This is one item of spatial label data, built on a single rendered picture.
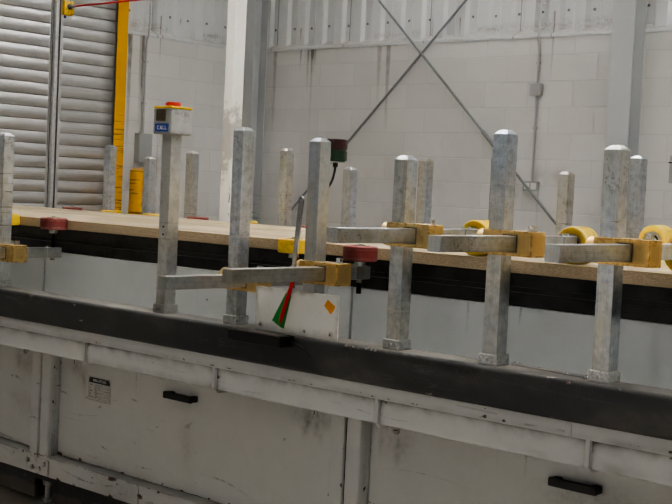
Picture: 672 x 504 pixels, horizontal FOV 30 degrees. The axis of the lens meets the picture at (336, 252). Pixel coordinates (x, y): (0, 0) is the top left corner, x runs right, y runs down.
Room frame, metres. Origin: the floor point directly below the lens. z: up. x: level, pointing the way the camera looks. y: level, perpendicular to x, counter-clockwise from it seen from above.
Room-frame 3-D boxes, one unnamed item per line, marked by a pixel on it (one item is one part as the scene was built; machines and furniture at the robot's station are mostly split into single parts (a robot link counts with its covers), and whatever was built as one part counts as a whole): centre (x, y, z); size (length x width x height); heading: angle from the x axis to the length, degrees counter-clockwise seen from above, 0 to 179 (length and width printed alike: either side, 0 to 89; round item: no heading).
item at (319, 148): (2.83, 0.05, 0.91); 0.04 x 0.04 x 0.48; 48
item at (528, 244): (2.48, -0.34, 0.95); 0.14 x 0.06 x 0.05; 48
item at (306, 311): (2.83, 0.09, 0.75); 0.26 x 0.01 x 0.10; 48
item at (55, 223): (3.75, 0.85, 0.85); 0.08 x 0.08 x 0.11
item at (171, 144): (3.17, 0.43, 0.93); 0.05 x 0.05 x 0.45; 48
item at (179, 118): (3.17, 0.43, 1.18); 0.07 x 0.07 x 0.08; 48
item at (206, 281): (2.93, 0.24, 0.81); 0.43 x 0.03 x 0.04; 138
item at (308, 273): (2.73, 0.08, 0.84); 0.43 x 0.03 x 0.04; 138
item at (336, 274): (2.81, 0.03, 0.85); 0.14 x 0.06 x 0.05; 48
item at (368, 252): (2.88, -0.06, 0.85); 0.08 x 0.08 x 0.11
